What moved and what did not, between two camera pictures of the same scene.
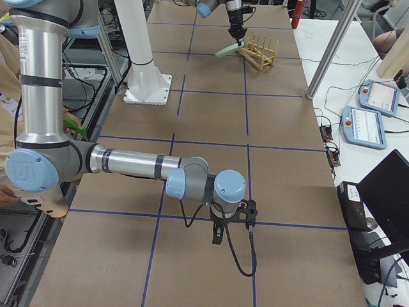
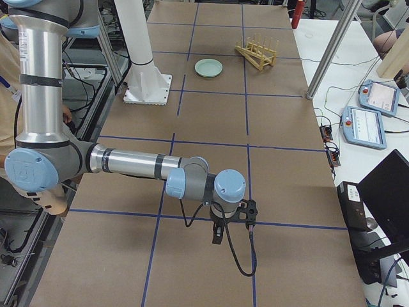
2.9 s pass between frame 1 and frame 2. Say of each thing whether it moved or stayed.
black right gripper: stayed
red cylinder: stayed
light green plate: moved
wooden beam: stayed
